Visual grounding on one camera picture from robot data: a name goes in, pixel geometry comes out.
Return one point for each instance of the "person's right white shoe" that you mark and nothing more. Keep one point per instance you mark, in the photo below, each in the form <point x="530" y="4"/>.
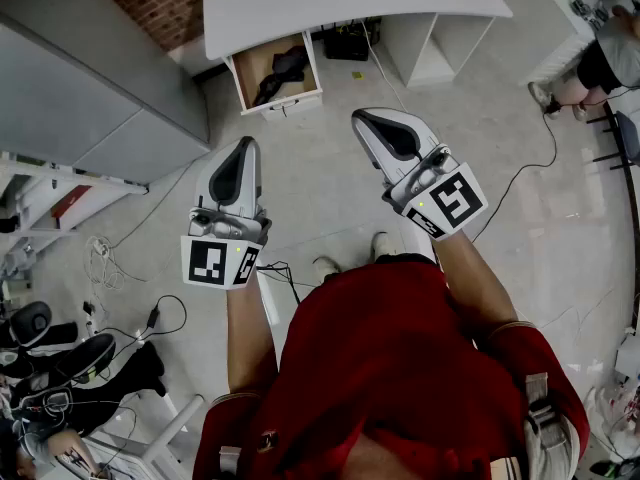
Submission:
<point x="381" y="245"/>

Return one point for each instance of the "white work table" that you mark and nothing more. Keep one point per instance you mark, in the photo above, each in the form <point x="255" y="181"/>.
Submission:
<point x="160" y="443"/>

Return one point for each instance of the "white desk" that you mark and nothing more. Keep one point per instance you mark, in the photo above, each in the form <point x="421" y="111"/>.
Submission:
<point x="320" y="3"/>

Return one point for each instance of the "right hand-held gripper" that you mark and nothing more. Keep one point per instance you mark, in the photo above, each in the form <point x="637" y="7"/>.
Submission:
<point x="425" y="178"/>

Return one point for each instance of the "person's white shoe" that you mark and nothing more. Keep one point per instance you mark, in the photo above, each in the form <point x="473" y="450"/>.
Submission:
<point x="381" y="245"/>
<point x="326" y="269"/>

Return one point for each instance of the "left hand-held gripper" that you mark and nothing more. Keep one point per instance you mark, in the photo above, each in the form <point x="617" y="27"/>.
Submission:
<point x="235" y="203"/>

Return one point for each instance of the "person's left forearm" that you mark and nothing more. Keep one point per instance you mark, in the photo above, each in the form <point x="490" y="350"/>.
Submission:
<point x="247" y="338"/>

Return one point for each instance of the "wooden drawer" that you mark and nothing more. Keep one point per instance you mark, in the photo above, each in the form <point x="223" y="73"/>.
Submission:
<point x="250" y="68"/>

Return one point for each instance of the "black box under desk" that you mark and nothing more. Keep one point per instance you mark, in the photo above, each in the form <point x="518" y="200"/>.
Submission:
<point x="347" y="43"/>

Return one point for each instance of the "person's right forearm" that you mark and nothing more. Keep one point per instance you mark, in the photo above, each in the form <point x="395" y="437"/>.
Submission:
<point x="475" y="288"/>

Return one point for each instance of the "red book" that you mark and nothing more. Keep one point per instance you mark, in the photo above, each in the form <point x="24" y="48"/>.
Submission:
<point x="71" y="201"/>

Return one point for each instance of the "person's left white shoe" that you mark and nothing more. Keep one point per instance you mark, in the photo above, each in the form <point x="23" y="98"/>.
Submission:
<point x="326" y="269"/>

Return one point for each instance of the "grey metal cabinet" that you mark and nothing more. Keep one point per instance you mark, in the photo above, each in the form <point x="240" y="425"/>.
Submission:
<point x="85" y="83"/>

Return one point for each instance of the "person's red shirt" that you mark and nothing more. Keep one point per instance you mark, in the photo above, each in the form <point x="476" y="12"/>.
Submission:
<point x="380" y="358"/>

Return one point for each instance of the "black chair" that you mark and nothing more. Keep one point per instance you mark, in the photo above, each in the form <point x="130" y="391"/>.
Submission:
<point x="627" y="138"/>

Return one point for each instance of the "white plastic bags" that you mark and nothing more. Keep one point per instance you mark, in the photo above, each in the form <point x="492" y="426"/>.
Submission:
<point x="617" y="418"/>

